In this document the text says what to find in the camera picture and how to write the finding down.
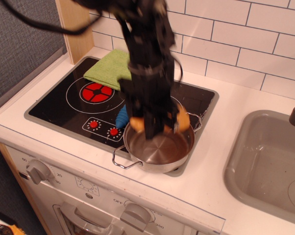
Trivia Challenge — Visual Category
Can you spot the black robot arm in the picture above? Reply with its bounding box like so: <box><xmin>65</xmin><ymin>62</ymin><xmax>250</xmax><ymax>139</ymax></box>
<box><xmin>77</xmin><ymin>0</ymin><xmax>178</xmax><ymax>140</ymax></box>

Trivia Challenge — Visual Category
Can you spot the grey oven knob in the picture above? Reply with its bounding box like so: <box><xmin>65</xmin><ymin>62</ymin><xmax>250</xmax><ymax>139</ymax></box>
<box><xmin>120</xmin><ymin>203</ymin><xmax>151</xmax><ymax>232</ymax></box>

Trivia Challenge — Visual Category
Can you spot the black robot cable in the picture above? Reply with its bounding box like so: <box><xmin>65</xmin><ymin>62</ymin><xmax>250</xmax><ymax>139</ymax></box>
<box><xmin>0</xmin><ymin>0</ymin><xmax>101</xmax><ymax>35</ymax></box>

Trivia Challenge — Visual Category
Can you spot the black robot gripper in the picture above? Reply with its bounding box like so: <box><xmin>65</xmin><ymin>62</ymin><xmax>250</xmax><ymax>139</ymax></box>
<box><xmin>119</xmin><ymin>63</ymin><xmax>179</xmax><ymax>140</ymax></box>

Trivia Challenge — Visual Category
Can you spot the grey toy sink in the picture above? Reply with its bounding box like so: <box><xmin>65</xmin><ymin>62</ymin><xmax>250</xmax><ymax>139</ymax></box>
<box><xmin>224</xmin><ymin>110</ymin><xmax>295</xmax><ymax>224</ymax></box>

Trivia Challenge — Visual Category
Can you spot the red stove knob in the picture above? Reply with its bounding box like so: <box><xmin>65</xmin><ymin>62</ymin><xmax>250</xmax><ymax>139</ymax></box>
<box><xmin>89</xmin><ymin>120</ymin><xmax>98</xmax><ymax>129</ymax></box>
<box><xmin>109</xmin><ymin>128</ymin><xmax>119</xmax><ymax>136</ymax></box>

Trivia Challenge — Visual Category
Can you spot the orange object bottom left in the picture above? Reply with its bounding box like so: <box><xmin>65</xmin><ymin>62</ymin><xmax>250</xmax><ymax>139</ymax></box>
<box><xmin>8</xmin><ymin>225</ymin><xmax>25</xmax><ymax>235</ymax></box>

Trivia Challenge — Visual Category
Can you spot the blue handled metal spoon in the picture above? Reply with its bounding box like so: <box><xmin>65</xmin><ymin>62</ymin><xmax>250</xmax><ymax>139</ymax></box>
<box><xmin>115</xmin><ymin>105</ymin><xmax>129</xmax><ymax>129</ymax></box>

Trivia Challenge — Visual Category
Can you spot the stainless steel pot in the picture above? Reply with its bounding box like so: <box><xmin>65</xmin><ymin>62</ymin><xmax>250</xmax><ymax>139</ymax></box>
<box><xmin>112</xmin><ymin>113</ymin><xmax>202</xmax><ymax>173</ymax></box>

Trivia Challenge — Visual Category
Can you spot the black toy stovetop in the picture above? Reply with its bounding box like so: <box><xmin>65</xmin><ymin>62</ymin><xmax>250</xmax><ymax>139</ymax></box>
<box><xmin>25</xmin><ymin>57</ymin><xmax>219</xmax><ymax>171</ymax></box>

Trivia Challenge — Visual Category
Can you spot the grey oven door handle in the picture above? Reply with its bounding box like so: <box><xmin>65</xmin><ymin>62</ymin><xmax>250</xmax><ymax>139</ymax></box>
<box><xmin>59</xmin><ymin>203</ymin><xmax>125</xmax><ymax>235</ymax></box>

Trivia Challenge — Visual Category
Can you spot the wooden side post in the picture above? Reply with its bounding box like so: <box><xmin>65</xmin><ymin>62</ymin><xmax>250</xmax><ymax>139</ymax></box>
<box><xmin>55</xmin><ymin>0</ymin><xmax>94</xmax><ymax>65</ymax></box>

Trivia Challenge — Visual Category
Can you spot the grey timer knob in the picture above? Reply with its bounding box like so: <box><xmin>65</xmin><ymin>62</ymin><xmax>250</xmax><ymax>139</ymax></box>
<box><xmin>26</xmin><ymin>160</ymin><xmax>51</xmax><ymax>185</ymax></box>

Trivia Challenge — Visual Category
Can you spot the white toy oven front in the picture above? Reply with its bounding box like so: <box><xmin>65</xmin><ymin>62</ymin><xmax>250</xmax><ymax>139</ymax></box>
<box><xmin>5</xmin><ymin>145</ymin><xmax>212</xmax><ymax>235</ymax></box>

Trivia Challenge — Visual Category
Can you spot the green folded cloth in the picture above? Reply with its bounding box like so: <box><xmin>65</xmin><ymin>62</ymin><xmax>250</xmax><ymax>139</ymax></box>
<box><xmin>83</xmin><ymin>49</ymin><xmax>131</xmax><ymax>91</ymax></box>

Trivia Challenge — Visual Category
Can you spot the red left stove knob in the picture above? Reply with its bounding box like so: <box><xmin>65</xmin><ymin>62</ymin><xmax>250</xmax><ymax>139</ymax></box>
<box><xmin>89</xmin><ymin>120</ymin><xmax>98</xmax><ymax>129</ymax></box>

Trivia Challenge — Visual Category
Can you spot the orange toy chicken drumstick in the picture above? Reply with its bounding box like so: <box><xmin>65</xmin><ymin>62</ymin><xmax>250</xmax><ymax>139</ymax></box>
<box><xmin>129</xmin><ymin>104</ymin><xmax>190</xmax><ymax>132</ymax></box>

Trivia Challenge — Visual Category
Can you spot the red right stove knob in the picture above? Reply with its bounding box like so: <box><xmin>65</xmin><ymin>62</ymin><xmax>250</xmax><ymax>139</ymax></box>
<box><xmin>109</xmin><ymin>128</ymin><xmax>119</xmax><ymax>136</ymax></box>

